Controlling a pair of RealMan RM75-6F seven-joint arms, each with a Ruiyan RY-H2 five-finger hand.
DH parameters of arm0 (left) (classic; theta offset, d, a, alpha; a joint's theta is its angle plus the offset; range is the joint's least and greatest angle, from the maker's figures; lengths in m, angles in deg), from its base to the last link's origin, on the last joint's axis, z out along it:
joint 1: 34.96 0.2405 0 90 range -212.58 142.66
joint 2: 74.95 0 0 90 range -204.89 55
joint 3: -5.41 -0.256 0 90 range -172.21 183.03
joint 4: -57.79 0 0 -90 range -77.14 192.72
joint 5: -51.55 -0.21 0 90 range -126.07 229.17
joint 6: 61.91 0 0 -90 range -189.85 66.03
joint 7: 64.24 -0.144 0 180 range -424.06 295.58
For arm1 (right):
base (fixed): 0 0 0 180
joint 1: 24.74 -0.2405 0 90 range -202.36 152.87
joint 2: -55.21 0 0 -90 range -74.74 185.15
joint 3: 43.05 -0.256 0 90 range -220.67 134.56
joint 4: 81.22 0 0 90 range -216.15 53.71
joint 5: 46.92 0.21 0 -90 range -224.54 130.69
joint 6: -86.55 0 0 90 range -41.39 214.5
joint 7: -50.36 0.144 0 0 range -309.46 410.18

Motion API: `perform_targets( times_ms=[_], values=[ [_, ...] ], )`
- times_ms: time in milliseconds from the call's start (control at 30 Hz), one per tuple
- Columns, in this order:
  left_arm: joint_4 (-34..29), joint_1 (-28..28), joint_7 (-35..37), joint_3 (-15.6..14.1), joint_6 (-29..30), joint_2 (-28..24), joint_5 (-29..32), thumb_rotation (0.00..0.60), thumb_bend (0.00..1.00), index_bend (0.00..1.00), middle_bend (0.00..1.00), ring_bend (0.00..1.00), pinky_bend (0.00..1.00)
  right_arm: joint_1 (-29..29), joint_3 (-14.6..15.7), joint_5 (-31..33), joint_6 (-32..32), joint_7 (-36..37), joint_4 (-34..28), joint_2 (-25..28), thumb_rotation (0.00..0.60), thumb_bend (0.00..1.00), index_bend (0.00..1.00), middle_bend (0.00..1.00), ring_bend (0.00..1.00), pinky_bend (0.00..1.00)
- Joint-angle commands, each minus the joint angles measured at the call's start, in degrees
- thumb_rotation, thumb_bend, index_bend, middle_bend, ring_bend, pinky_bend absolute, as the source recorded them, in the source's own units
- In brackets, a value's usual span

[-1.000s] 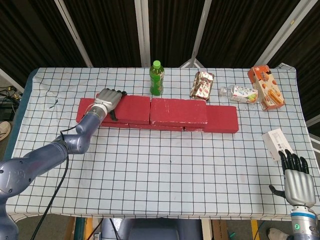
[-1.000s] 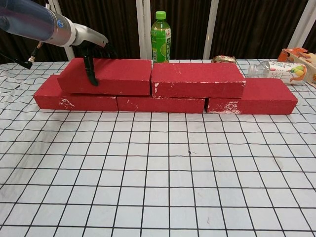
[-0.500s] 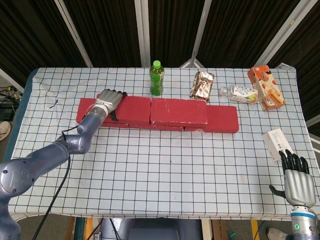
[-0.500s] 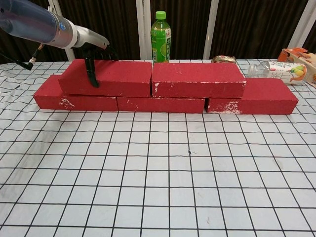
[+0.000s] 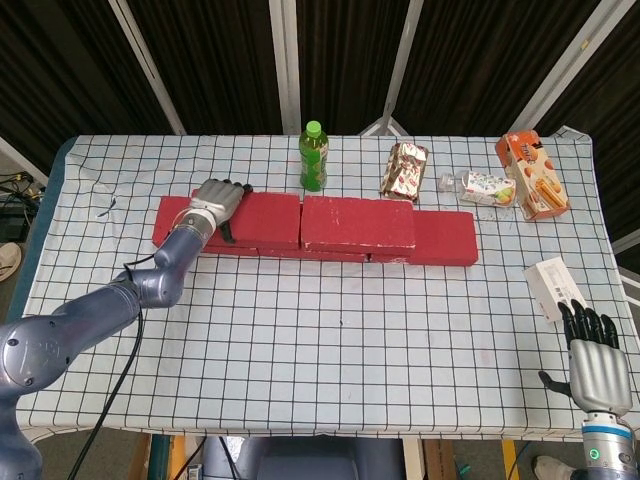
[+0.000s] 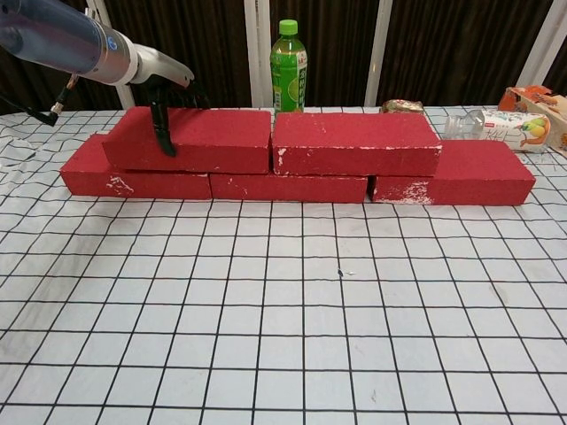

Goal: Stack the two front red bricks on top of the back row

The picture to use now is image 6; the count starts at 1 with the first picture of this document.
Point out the white metal frame post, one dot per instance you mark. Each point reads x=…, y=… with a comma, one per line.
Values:
x=378, y=53
x=540, y=48
x=258, y=53
x=126, y=95

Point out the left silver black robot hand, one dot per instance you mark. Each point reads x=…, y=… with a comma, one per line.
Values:
x=164, y=68

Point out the white black checkered tablecloth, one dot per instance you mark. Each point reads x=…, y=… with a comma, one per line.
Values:
x=310, y=354

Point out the green tea bottle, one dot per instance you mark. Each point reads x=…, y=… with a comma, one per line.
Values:
x=289, y=88

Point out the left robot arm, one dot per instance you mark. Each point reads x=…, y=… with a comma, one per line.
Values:
x=53, y=40

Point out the clear bottle with fruit label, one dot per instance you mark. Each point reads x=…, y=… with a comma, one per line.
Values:
x=505, y=130

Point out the red foam brick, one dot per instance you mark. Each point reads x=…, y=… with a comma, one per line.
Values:
x=217, y=141
x=354, y=141
x=483, y=177
x=88, y=181
x=288, y=188

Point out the gold foil snack packet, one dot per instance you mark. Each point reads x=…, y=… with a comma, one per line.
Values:
x=403, y=107

